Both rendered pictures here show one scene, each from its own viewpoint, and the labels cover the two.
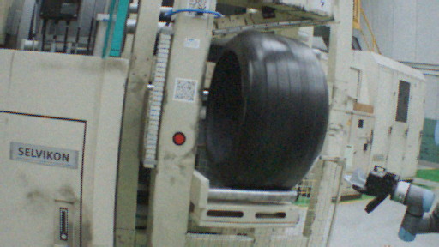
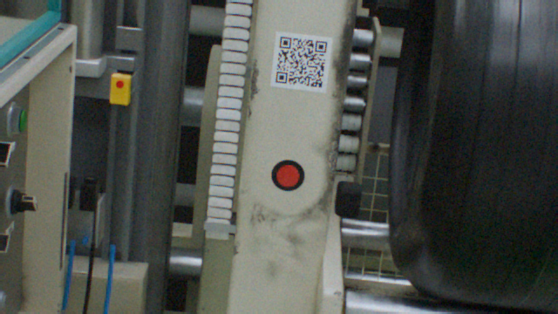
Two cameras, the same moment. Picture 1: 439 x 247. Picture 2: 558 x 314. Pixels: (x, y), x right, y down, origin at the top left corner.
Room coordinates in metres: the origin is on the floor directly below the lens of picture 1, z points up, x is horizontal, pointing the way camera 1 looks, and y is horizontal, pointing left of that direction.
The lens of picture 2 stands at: (0.24, -0.27, 1.53)
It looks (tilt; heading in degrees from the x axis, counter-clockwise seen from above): 18 degrees down; 17
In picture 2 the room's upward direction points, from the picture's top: 7 degrees clockwise
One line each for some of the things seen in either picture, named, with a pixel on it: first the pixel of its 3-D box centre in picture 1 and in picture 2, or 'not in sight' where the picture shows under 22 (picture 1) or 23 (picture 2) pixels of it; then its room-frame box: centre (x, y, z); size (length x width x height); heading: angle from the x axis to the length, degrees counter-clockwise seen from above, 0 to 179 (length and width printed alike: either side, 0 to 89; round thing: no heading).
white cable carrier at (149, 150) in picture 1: (157, 96); (237, 71); (1.61, 0.22, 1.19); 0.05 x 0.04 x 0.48; 17
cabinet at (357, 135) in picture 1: (339, 153); not in sight; (6.37, -1.71, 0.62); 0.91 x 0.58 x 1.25; 125
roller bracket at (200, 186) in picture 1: (190, 182); (329, 264); (1.70, 0.07, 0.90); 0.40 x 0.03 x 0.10; 17
